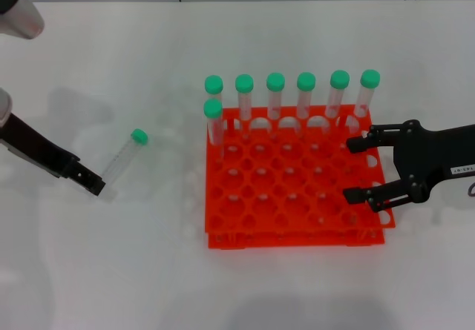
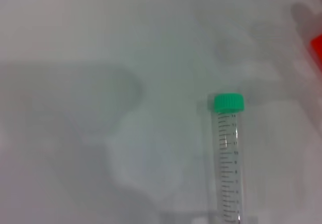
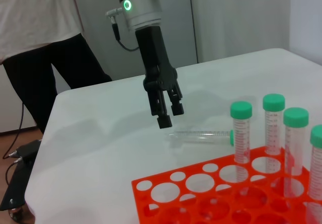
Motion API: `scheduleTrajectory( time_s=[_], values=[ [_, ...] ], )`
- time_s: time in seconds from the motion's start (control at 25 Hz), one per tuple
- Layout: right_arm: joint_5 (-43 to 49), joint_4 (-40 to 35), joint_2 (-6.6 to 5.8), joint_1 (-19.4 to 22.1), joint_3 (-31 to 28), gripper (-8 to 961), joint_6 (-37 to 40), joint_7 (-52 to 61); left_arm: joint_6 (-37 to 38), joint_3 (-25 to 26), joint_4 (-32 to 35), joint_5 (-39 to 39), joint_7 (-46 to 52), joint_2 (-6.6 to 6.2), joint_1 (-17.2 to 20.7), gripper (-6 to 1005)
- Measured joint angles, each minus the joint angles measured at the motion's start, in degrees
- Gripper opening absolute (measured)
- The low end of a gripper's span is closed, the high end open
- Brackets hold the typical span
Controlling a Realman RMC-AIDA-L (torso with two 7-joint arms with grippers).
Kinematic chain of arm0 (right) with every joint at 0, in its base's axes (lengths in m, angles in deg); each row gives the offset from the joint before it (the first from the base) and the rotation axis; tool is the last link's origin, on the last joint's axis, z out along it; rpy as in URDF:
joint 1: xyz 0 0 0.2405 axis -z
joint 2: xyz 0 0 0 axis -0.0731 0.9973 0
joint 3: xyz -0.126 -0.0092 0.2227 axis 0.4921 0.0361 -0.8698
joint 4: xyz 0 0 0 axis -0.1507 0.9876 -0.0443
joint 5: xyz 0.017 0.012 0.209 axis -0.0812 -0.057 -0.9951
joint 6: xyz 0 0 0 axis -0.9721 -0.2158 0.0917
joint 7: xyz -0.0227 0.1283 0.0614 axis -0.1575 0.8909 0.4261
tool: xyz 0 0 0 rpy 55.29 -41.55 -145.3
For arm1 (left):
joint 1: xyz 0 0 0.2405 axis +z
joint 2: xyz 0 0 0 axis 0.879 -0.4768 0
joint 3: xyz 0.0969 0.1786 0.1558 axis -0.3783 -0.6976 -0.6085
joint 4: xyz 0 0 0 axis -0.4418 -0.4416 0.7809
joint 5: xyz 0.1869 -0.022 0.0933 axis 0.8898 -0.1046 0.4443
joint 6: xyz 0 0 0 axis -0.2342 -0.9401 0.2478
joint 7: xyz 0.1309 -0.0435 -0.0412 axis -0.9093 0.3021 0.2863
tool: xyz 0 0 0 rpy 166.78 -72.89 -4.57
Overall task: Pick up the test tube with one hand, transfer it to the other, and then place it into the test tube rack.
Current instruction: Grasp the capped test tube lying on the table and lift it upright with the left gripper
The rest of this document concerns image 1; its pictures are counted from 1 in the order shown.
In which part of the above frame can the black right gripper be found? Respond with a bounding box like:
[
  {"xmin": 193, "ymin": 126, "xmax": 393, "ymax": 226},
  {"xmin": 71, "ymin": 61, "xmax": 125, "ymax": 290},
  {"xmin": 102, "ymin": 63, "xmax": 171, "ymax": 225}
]
[{"xmin": 342, "ymin": 119, "xmax": 475, "ymax": 214}]

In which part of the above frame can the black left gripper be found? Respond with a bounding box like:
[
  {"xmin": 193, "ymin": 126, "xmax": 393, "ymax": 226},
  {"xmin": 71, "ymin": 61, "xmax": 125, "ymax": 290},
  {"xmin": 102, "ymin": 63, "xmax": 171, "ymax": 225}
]
[{"xmin": 0, "ymin": 112, "xmax": 107, "ymax": 198}]

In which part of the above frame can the clear tube green cap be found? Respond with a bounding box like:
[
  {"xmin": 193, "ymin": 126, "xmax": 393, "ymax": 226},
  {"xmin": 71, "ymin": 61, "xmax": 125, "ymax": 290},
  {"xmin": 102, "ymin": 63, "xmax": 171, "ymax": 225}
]
[
  {"xmin": 203, "ymin": 99, "xmax": 225, "ymax": 161},
  {"xmin": 266, "ymin": 72, "xmax": 286, "ymax": 122},
  {"xmin": 296, "ymin": 72, "xmax": 317, "ymax": 120},
  {"xmin": 203, "ymin": 74, "xmax": 225, "ymax": 105},
  {"xmin": 99, "ymin": 128, "xmax": 149, "ymax": 200},
  {"xmin": 235, "ymin": 73, "xmax": 255, "ymax": 139},
  {"xmin": 324, "ymin": 70, "xmax": 351, "ymax": 120},
  {"xmin": 352, "ymin": 69, "xmax": 381, "ymax": 118}
]

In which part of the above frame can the orange test tube rack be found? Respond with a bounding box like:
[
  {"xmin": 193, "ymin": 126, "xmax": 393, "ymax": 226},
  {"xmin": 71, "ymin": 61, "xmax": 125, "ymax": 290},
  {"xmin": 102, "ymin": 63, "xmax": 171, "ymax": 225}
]
[{"xmin": 203, "ymin": 104, "xmax": 396, "ymax": 251}]

